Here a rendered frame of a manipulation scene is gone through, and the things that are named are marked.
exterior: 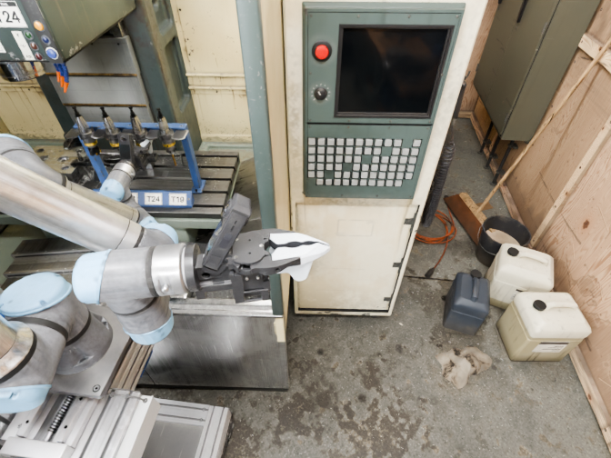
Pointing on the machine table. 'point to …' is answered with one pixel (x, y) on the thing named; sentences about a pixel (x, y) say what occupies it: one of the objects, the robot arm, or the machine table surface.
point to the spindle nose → (21, 70)
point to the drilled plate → (62, 159)
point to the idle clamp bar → (120, 160)
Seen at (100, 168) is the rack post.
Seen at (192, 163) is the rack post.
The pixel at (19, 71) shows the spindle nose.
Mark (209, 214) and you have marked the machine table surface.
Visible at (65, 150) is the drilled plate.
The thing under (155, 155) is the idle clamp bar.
